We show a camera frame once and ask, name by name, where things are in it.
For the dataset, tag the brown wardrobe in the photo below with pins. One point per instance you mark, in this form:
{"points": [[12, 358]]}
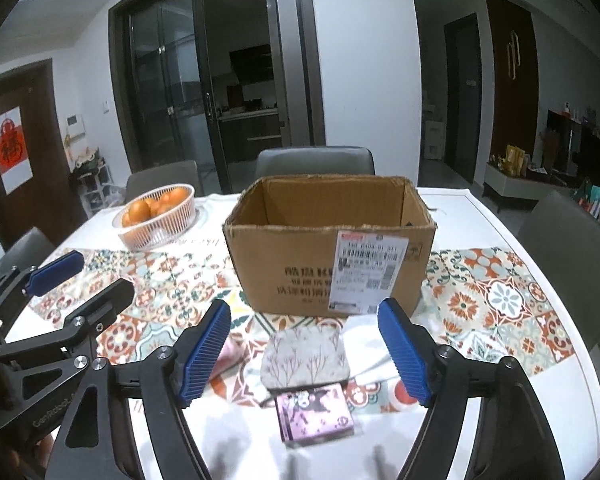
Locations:
{"points": [[510, 100]]}

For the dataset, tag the white storage cart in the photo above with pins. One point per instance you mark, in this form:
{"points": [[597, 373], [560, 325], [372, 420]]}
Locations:
{"points": [[92, 185]]}

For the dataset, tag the black range hood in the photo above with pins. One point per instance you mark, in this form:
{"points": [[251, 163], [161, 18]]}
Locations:
{"points": [[252, 62]]}

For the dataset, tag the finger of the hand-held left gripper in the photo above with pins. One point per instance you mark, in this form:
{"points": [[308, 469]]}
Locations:
{"points": [[55, 271], [107, 300]]}

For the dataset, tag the patterned tile-print tablecloth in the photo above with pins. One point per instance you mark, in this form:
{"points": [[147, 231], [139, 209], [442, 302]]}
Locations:
{"points": [[490, 300]]}

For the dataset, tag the brown cardboard box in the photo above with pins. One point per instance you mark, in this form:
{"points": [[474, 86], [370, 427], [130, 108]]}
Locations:
{"points": [[290, 260]]}

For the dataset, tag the white intercom panel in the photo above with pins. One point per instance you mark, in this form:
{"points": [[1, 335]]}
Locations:
{"points": [[75, 125]]}

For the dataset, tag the dark interior door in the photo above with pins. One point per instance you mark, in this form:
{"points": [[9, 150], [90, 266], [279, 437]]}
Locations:
{"points": [[462, 100]]}

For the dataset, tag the white low cabinet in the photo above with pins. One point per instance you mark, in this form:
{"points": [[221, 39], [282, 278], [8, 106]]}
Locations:
{"points": [[510, 185]]}

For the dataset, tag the yellow gift bags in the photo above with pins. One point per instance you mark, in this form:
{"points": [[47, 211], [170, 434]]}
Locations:
{"points": [[514, 160]]}

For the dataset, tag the pile of oranges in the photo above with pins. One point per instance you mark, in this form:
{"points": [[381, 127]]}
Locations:
{"points": [[150, 208]]}

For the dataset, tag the black television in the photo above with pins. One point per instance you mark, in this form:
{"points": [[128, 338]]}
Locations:
{"points": [[590, 150]]}

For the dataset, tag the white drawer unit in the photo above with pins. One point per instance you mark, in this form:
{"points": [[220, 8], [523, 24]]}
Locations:
{"points": [[433, 135]]}

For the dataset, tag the white plastic basket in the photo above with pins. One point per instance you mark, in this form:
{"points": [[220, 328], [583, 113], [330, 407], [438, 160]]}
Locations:
{"points": [[177, 220]]}

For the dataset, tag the pink cloth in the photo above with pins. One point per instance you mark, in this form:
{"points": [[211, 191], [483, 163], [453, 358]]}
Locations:
{"points": [[230, 355]]}

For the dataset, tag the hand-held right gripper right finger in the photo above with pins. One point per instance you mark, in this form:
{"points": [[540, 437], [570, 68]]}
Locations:
{"points": [[405, 355]]}

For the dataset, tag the grey tree-print fabric pouch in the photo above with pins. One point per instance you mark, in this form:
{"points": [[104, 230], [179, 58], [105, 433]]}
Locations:
{"points": [[305, 360]]}

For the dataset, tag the dark sliding glass door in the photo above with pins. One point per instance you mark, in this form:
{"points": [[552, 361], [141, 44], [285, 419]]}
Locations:
{"points": [[170, 85]]}

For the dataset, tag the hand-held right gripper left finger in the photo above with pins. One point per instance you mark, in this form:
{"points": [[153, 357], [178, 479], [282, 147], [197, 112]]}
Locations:
{"points": [[202, 355]]}

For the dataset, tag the brown wooden door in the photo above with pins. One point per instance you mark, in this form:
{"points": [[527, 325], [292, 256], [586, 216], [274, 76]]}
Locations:
{"points": [[45, 170]]}

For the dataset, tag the purple tissue packet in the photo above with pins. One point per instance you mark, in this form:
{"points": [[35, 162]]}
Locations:
{"points": [[312, 412]]}

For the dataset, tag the grey dining chair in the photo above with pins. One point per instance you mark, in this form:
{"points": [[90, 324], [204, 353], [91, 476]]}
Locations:
{"points": [[565, 260], [315, 162], [22, 250], [162, 180]]}

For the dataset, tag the red and white door poster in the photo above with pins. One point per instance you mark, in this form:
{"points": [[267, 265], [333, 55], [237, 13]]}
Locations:
{"points": [[11, 150]]}

